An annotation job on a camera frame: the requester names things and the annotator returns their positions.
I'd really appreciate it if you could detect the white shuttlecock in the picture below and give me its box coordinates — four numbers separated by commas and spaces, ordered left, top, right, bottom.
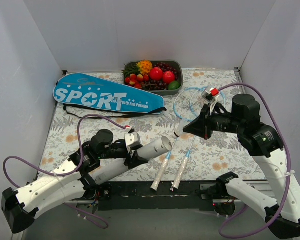
172, 119, 190, 139

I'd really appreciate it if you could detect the white shuttlecock tube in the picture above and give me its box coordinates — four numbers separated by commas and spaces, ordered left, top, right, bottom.
92, 136, 172, 185

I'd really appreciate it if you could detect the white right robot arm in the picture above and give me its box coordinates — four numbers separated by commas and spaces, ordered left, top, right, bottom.
183, 93, 300, 240

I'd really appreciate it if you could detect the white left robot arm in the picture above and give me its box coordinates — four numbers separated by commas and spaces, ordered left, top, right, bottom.
1, 129, 150, 234

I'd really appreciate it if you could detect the blue badminton racket right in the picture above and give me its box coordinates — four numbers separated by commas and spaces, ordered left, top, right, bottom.
170, 86, 227, 193

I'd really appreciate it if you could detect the blue badminton racket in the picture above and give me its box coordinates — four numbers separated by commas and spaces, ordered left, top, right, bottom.
150, 88, 211, 193
170, 86, 227, 193

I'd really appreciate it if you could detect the blue badminton racket left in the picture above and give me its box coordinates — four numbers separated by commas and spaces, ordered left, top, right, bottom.
150, 88, 211, 193

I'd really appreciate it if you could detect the floral table mat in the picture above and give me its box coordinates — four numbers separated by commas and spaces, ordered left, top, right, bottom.
39, 69, 265, 182

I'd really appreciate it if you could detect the green lime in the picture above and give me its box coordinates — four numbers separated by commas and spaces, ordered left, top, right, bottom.
168, 81, 181, 91

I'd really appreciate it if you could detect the red apple right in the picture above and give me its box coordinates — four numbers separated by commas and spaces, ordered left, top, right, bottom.
162, 71, 176, 85

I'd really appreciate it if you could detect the red apple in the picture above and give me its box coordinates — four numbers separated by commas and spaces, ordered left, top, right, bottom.
149, 67, 164, 81
162, 71, 176, 85

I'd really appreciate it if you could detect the dark grape bunch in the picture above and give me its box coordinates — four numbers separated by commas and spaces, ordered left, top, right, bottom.
145, 62, 179, 91

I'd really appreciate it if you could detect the grey fruit tray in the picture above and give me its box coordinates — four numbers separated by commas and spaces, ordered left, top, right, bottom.
122, 60, 183, 96

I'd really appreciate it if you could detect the red apple left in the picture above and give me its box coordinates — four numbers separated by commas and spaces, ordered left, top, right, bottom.
149, 67, 164, 81

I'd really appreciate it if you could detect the small red peaches cluster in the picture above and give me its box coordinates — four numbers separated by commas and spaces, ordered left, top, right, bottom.
124, 73, 151, 90

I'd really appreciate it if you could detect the blue sport racket bag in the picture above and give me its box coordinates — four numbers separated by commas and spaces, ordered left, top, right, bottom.
53, 73, 167, 118

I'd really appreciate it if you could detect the orange toy pineapple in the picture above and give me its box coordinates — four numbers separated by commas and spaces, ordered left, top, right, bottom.
136, 60, 153, 76

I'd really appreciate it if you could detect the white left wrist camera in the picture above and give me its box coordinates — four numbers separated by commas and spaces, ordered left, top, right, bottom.
124, 126, 141, 148

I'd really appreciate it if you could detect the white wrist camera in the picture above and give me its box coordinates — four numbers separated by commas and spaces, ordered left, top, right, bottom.
201, 87, 224, 114
124, 126, 141, 148

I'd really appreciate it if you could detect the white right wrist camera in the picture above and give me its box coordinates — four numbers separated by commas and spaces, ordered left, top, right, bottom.
201, 87, 224, 114

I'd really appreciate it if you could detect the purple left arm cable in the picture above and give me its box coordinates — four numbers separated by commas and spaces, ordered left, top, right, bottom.
2, 114, 132, 230

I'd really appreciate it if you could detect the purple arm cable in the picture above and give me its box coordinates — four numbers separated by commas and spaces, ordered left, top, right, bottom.
214, 83, 292, 239
2, 114, 132, 230

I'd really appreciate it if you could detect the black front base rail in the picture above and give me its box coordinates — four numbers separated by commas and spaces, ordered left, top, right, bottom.
67, 180, 237, 212

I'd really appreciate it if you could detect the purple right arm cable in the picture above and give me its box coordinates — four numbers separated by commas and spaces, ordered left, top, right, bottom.
214, 83, 292, 239

